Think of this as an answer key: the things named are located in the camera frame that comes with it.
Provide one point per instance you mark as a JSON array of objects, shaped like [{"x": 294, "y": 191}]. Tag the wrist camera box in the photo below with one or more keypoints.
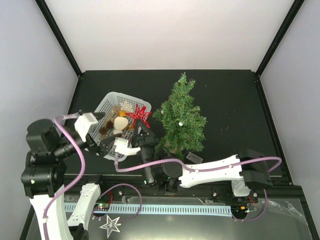
[
  {"x": 85, "y": 124},
  {"x": 122, "y": 147}
]

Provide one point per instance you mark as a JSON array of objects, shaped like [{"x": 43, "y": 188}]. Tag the brown pine cone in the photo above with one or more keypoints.
[{"x": 109, "y": 124}]

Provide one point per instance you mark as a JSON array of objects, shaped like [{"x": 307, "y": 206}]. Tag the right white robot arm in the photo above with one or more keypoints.
[{"x": 247, "y": 170}]

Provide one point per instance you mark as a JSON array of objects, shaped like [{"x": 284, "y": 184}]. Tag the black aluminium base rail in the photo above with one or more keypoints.
[{"x": 220, "y": 191}]

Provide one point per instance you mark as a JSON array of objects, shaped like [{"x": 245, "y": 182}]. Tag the small green christmas tree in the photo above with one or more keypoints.
[{"x": 181, "y": 119}]

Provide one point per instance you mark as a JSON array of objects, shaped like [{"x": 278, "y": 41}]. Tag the red glitter star ornament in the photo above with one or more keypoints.
[{"x": 140, "y": 113}]

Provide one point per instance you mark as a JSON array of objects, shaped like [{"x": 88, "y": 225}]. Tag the wooden tree base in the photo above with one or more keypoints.
[{"x": 174, "y": 148}]

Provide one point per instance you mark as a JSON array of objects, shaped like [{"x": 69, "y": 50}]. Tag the gold foil gift box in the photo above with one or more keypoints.
[{"x": 122, "y": 113}]

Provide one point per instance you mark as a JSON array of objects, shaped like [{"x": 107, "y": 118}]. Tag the right black frame post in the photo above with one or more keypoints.
[{"x": 281, "y": 32}]

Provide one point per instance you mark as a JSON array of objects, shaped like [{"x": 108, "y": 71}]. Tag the silver star topper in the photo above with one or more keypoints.
[{"x": 111, "y": 225}]

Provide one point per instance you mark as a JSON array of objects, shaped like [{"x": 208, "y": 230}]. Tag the white snowflake ornament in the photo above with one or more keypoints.
[{"x": 127, "y": 107}]

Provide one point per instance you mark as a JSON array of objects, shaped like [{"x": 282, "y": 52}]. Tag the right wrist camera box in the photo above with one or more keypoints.
[{"x": 122, "y": 147}]

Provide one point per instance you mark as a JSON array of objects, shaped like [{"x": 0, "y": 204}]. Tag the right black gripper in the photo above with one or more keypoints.
[{"x": 148, "y": 138}]

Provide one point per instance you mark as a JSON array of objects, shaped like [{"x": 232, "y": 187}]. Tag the light blue slotted cable duct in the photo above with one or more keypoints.
[{"x": 161, "y": 209}]

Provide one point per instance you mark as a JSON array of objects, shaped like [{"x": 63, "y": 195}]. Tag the white plastic basket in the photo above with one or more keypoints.
[{"x": 110, "y": 105}]

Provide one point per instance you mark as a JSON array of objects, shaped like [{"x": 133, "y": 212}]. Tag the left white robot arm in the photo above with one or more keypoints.
[{"x": 50, "y": 143}]

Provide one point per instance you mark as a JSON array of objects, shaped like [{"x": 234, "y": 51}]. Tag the black frame post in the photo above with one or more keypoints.
[
  {"x": 281, "y": 32},
  {"x": 48, "y": 16}
]

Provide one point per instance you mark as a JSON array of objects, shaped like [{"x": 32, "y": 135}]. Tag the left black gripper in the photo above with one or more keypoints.
[{"x": 104, "y": 145}]

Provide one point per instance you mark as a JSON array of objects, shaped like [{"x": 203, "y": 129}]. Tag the left black frame post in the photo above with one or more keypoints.
[{"x": 48, "y": 16}]

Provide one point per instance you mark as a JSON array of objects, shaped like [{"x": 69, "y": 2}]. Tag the clear plastic battery box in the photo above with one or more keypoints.
[{"x": 194, "y": 158}]

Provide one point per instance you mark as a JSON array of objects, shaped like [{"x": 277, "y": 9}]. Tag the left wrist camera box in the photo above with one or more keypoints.
[{"x": 85, "y": 124}]

